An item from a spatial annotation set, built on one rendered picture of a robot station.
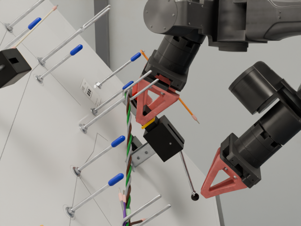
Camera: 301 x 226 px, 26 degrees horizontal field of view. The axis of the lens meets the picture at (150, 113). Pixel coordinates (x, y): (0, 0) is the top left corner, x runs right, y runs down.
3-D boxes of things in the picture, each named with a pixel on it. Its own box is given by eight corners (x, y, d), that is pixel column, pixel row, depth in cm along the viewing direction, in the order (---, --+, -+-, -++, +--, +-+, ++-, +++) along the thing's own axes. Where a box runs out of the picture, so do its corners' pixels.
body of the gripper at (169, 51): (142, 73, 98) (165, 30, 96) (149, 58, 108) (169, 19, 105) (180, 93, 98) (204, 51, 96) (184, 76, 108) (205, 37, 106)
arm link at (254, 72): (338, 85, 99) (328, 97, 108) (286, 31, 101) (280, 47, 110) (280, 137, 98) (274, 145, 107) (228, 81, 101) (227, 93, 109)
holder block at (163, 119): (163, 162, 106) (183, 149, 105) (142, 136, 105) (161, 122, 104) (165, 153, 110) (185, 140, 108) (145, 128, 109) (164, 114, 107)
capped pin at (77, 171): (70, 165, 88) (119, 130, 86) (78, 170, 90) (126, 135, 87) (73, 174, 87) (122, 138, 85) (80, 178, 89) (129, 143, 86)
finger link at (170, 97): (118, 118, 101) (145, 66, 98) (124, 104, 108) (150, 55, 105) (157, 138, 101) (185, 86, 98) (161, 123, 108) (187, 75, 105)
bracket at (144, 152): (133, 172, 106) (157, 155, 105) (124, 161, 106) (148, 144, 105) (137, 162, 111) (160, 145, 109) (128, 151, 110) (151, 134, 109)
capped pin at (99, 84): (101, 90, 118) (147, 55, 115) (95, 85, 117) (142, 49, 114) (100, 85, 119) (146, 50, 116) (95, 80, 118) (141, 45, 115)
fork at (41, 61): (37, 55, 102) (106, 0, 98) (45, 63, 103) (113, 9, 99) (35, 60, 100) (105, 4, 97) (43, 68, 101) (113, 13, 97)
